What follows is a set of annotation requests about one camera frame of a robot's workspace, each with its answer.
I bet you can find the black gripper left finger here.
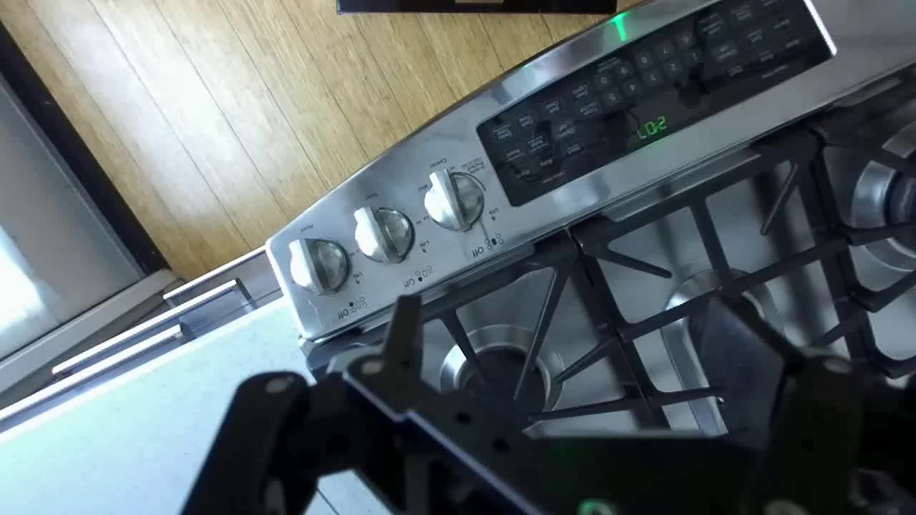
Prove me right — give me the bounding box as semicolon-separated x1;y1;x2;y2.
181;293;548;515

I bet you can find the window with white blind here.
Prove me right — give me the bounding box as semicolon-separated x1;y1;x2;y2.
0;22;181;394

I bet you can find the silver stove knob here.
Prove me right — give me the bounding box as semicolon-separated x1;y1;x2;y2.
420;167;490;234
353;202;417;267
286;234;354;297

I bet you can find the white kitchen cabinet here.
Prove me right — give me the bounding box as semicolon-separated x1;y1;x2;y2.
0;248;286;437

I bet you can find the silver drawer handle bar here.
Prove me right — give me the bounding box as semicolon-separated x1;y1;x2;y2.
48;283;244;377
0;323;186;433

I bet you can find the round gas burner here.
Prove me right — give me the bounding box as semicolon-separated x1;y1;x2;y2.
439;323;555;413
844;141;916;264

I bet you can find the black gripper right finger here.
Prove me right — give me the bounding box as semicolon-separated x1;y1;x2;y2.
687;293;916;515

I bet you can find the stainless steel gas stove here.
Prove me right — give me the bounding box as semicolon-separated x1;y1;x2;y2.
264;0;916;515

